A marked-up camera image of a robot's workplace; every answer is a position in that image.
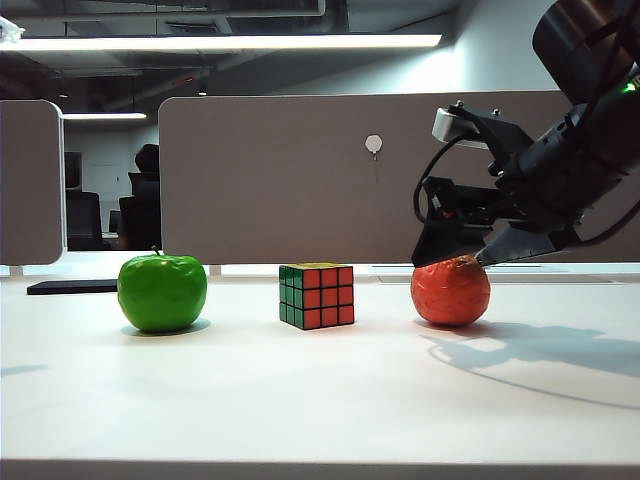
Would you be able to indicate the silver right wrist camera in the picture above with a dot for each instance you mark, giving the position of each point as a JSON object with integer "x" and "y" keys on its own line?
{"x": 452, "y": 125}

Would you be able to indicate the Rubik's cube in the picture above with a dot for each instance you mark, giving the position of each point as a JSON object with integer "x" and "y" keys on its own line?
{"x": 320, "y": 300}

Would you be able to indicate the background computer monitor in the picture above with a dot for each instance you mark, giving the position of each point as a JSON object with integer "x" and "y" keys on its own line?
{"x": 114, "y": 222}

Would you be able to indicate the green apple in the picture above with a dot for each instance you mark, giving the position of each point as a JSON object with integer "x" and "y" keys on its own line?
{"x": 162, "y": 295}

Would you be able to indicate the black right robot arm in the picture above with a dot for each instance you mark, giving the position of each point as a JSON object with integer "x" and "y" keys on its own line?
{"x": 575, "y": 45}

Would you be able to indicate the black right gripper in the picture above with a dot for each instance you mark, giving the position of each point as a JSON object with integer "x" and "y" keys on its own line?
{"x": 555, "y": 180}

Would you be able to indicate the long ceiling light strip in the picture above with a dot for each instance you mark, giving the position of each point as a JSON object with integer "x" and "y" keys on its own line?
{"x": 225, "y": 42}

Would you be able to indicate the white divider support bracket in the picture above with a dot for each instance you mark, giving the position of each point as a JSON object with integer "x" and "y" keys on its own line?
{"x": 216, "y": 270}
{"x": 17, "y": 271}

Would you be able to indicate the short ceiling light strip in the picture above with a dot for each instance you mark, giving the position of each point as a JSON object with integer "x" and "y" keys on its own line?
{"x": 105, "y": 116}

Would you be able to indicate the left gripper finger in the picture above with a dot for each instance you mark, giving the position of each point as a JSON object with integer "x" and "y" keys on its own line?
{"x": 10, "y": 30}

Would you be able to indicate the orange fruit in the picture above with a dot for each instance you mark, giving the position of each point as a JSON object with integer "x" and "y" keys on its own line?
{"x": 447, "y": 300}

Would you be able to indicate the black smartphone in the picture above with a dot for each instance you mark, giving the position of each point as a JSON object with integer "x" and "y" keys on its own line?
{"x": 70, "y": 287}

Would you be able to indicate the white hexagonal wall hook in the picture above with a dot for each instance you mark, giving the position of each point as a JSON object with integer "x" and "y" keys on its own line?
{"x": 374, "y": 143}

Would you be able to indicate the seated person in background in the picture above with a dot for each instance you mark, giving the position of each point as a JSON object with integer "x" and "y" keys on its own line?
{"x": 148, "y": 157}

